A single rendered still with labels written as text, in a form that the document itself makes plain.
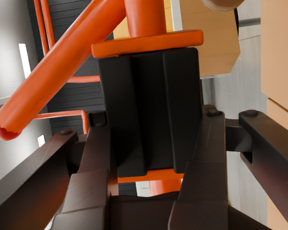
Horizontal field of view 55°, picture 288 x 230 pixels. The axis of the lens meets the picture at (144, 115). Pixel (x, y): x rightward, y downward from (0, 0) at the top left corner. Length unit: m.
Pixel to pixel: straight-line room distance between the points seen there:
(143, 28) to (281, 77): 0.21
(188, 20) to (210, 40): 0.20
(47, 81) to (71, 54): 0.03
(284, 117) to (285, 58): 0.07
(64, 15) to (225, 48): 9.84
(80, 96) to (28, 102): 11.08
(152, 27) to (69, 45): 0.06
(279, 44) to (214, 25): 1.64
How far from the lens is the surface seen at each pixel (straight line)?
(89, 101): 11.17
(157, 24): 0.16
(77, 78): 8.08
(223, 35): 1.94
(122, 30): 7.51
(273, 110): 0.38
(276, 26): 0.35
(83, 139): 0.16
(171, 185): 0.18
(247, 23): 2.21
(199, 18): 1.99
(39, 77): 0.20
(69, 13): 11.39
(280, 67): 0.34
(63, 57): 0.19
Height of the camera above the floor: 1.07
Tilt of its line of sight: 7 degrees up
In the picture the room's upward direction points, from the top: 96 degrees counter-clockwise
